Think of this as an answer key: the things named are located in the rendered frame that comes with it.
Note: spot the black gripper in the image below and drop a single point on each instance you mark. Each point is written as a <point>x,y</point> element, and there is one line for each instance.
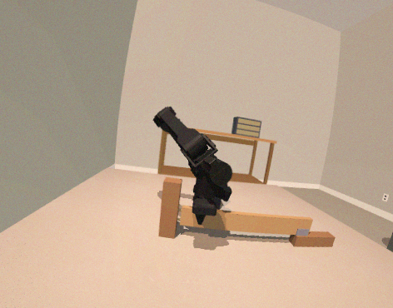
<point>202,205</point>

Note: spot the long wooden rail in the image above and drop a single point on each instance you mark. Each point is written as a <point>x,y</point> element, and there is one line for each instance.
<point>247,222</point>

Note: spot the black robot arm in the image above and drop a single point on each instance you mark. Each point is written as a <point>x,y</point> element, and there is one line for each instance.
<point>194,147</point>

